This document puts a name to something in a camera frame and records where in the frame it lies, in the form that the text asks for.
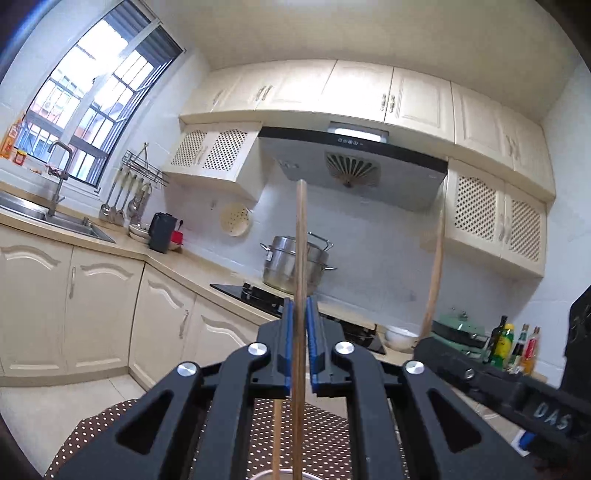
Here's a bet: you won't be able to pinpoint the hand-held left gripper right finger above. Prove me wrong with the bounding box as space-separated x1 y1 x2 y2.
305 295 539 480

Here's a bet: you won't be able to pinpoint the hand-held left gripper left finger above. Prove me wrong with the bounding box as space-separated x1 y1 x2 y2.
55 298 296 480

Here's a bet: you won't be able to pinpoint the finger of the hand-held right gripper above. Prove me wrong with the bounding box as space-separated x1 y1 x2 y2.
413 336 523 412

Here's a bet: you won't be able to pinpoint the long wooden chopstick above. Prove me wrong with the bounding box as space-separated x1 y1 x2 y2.
292 180 309 480
419 217 447 341
270 399 283 474

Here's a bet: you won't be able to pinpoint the green countertop appliance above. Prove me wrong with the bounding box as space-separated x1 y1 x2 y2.
431 307 493 366

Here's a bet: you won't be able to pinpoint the white ceramic bowl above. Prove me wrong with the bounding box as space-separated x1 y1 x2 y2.
385 325 421 354

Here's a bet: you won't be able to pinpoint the black glass gas stove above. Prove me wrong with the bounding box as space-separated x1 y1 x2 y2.
210 282 387 356

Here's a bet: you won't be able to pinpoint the dark oil bottle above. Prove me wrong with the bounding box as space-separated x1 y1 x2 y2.
489 315 509 367

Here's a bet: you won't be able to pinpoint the yellow green bottle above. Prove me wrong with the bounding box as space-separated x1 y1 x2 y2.
498 323 516 370

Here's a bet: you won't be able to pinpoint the red label sauce bottle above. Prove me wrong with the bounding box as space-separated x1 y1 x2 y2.
522 326 542 376

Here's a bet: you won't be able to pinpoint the dark sauce bottle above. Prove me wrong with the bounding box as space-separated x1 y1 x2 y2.
510 323 530 373

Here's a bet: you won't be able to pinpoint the steel steamer pot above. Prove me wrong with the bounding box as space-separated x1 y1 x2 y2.
259 233 338 297

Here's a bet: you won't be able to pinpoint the round perforated cream tray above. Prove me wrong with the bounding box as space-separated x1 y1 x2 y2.
220 202 253 237

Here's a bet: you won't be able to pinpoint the large lattice door cabinet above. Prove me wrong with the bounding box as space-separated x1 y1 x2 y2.
431 157 550 278

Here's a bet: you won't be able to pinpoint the black electric kettle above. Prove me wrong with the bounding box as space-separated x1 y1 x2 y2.
148 212 179 254

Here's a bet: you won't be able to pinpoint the brown folding fan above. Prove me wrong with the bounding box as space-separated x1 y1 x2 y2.
325 152 382 189

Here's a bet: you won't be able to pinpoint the grey range hood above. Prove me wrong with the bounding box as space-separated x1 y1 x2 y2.
257 121 450 213

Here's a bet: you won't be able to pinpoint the cream lower kitchen cabinets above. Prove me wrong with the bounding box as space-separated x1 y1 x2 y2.
0 226 287 394

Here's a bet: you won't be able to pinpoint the small lattice door cabinet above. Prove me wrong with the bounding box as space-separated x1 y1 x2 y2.
161 121 264 201

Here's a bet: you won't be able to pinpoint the brown polka dot tablecloth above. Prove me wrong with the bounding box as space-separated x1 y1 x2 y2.
44 398 411 480

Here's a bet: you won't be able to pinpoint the steel sink faucet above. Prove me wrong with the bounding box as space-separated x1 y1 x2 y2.
46 141 75 217

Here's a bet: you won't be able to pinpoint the steel kitchen sink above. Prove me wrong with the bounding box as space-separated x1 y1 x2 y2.
0 191 116 244

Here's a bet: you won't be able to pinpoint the barred kitchen window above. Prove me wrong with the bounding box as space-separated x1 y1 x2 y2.
0 0 186 195

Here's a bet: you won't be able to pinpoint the orange detergent bottle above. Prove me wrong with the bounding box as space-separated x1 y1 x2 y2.
0 119 22 160

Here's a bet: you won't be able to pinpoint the wall-mounted wire utensil rack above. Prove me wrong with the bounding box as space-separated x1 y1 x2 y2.
122 143 170 188

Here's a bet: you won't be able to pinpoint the cream upper wall cabinets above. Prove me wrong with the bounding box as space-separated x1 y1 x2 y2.
179 59 557 201

